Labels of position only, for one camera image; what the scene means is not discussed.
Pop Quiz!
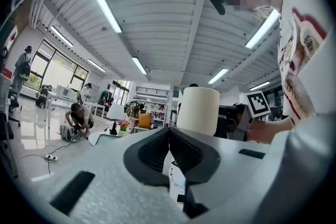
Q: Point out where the flower pot with red flowers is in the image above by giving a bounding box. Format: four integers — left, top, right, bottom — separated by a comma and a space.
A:
117, 120, 131, 137

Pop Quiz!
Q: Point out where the ceiling light tube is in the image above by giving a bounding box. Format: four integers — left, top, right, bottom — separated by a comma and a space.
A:
245, 8, 281, 50
89, 0, 123, 34
87, 59, 107, 73
249, 81, 271, 91
207, 68, 229, 85
49, 25, 75, 48
131, 57, 148, 76

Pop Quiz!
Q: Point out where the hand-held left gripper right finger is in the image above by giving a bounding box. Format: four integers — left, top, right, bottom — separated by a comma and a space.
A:
169, 126, 272, 220

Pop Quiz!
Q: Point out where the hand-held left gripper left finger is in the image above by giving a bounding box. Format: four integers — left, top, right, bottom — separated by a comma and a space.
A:
36, 127, 186, 224

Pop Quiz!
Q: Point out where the orange chair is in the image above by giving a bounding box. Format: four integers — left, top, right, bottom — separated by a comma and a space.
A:
133, 112, 155, 134

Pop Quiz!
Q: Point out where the cream ceramic mug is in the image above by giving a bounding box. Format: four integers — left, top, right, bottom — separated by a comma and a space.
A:
176, 86, 221, 137

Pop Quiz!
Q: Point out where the round white table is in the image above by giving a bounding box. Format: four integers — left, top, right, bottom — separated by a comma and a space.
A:
88, 130, 127, 147

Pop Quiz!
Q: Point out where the white shade table lamp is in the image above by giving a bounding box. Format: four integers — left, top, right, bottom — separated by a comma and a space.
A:
106, 103, 126, 136

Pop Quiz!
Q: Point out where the black head camera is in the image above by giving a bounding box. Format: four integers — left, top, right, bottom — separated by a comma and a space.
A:
209, 0, 227, 16

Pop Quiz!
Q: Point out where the white cable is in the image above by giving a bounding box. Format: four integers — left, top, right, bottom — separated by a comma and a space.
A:
15, 144, 64, 164

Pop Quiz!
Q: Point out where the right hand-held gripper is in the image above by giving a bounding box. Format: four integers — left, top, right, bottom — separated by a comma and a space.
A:
215, 90, 271, 142

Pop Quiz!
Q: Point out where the large window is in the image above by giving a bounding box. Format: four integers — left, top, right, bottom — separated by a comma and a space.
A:
26, 39, 89, 92

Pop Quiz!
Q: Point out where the person's right forearm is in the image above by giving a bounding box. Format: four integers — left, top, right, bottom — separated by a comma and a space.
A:
246, 117, 293, 144

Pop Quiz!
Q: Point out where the grey backpack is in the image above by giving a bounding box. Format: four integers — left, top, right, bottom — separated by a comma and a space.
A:
59, 124, 82, 143

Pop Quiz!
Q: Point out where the white desk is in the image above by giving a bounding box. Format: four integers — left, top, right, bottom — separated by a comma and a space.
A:
45, 90, 79, 129

